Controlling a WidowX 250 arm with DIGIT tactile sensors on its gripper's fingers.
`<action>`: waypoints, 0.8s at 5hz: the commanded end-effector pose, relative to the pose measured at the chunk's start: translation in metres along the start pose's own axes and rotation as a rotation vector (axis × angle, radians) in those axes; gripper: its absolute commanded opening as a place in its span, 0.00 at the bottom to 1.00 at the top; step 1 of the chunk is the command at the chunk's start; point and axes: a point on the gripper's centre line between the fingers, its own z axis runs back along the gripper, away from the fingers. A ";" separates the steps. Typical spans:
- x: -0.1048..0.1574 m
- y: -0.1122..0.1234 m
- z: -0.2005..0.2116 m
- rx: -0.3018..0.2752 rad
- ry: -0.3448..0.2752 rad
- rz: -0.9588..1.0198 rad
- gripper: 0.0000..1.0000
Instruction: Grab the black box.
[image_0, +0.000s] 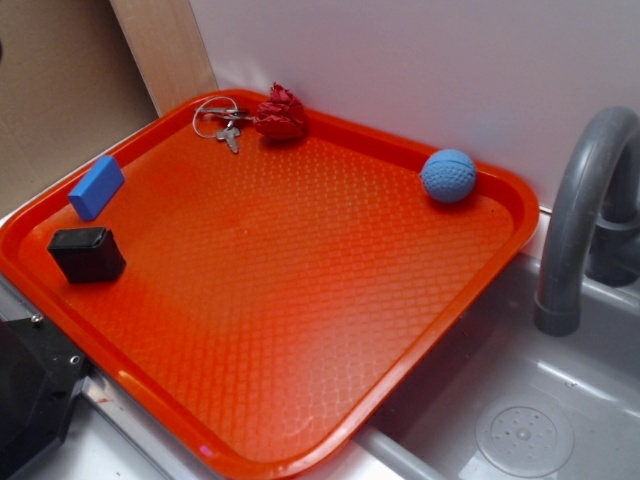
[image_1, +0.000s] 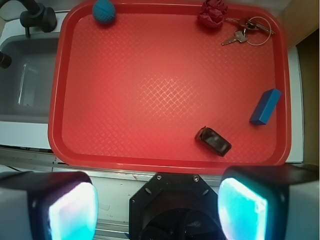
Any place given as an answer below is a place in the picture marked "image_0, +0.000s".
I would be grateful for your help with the blue rectangular block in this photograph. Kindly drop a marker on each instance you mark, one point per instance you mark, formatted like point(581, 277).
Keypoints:
point(96, 188)

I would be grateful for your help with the grey plastic sink basin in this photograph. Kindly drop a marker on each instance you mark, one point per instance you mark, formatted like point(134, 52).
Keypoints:
point(426, 428)

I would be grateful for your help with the blue textured ball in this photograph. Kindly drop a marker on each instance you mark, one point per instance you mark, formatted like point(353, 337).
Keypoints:
point(449, 176)

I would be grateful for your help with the silver keys on ring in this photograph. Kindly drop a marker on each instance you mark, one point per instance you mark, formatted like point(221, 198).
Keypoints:
point(219, 118)

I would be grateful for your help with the grey toy faucet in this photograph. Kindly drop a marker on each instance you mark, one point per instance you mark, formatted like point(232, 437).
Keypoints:
point(594, 226)

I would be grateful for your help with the light wooden board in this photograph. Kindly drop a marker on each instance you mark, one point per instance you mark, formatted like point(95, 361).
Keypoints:
point(168, 49)

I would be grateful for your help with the round grey sink drain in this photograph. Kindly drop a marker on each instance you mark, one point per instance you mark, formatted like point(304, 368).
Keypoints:
point(524, 436)

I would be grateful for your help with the red crumpled cloth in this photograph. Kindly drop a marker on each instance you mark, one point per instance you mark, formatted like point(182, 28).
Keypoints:
point(281, 117)

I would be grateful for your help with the orange plastic tray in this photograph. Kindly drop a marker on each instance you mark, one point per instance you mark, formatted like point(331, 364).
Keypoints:
point(272, 297)

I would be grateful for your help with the black box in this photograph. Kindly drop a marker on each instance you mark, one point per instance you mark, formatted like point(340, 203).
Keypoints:
point(87, 255)

